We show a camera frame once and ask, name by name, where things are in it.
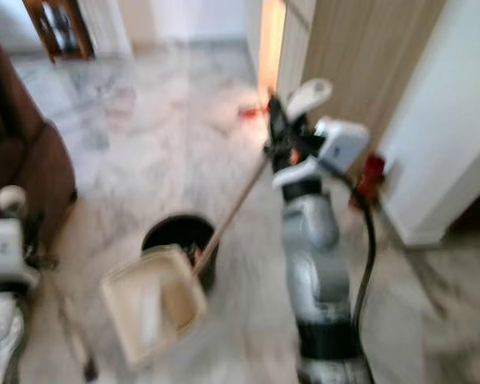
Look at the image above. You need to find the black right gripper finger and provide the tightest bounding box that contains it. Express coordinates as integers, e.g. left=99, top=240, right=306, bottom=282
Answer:
left=290, top=118, right=317, bottom=157
left=264, top=92, right=290, bottom=153

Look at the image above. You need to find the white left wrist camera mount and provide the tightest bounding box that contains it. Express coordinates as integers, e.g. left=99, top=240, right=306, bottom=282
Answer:
left=0, top=218, right=38, bottom=290

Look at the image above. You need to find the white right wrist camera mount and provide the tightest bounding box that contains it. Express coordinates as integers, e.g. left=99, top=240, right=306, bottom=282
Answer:
left=272, top=116, right=370, bottom=190

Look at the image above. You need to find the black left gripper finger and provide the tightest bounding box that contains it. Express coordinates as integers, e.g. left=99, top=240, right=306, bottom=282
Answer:
left=26, top=210, right=47, bottom=269

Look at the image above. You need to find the black round waste bin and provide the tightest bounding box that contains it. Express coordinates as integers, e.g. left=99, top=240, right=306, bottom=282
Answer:
left=142, top=214, right=218, bottom=290

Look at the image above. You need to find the dark brown sofa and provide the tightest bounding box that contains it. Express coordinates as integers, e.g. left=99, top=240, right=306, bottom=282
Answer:
left=0, top=28, right=78, bottom=265

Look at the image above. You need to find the red plastic object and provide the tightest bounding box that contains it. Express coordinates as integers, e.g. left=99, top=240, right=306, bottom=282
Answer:
left=352, top=152, right=387, bottom=210

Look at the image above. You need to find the small red floor item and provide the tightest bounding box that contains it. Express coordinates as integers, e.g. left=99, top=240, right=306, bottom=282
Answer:
left=238, top=104, right=266, bottom=120

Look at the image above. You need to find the beige wooden door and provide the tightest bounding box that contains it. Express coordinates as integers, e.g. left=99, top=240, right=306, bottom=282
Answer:
left=274, top=0, right=447, bottom=173

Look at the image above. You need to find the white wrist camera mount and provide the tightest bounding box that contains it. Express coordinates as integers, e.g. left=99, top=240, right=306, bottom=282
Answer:
left=272, top=116, right=370, bottom=190
left=0, top=218, right=38, bottom=290

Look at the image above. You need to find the cream long-handled dustpan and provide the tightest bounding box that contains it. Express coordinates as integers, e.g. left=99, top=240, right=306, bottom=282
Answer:
left=102, top=78, right=334, bottom=370

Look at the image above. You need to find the brown wooden glass cabinet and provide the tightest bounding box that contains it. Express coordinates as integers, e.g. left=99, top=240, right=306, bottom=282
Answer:
left=22, top=0, right=95, bottom=62

